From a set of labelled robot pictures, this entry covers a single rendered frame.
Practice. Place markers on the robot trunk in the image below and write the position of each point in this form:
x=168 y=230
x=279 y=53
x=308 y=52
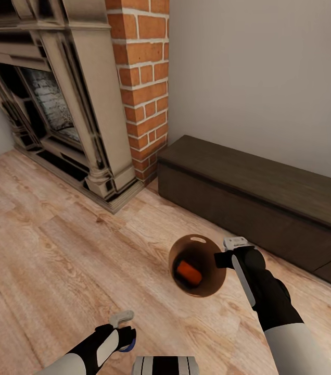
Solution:
x=165 y=365

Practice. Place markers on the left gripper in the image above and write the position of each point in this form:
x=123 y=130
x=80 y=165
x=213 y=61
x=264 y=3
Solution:
x=126 y=336

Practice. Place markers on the trash can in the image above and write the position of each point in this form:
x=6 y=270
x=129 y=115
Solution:
x=199 y=255

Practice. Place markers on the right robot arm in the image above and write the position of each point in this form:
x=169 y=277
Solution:
x=294 y=349

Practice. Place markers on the can of soda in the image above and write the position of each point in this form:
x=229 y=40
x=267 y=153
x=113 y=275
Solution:
x=189 y=273
x=128 y=348

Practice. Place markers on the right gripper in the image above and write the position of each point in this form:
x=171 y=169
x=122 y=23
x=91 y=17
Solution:
x=222 y=260

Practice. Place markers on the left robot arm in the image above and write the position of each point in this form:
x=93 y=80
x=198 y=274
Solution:
x=88 y=357

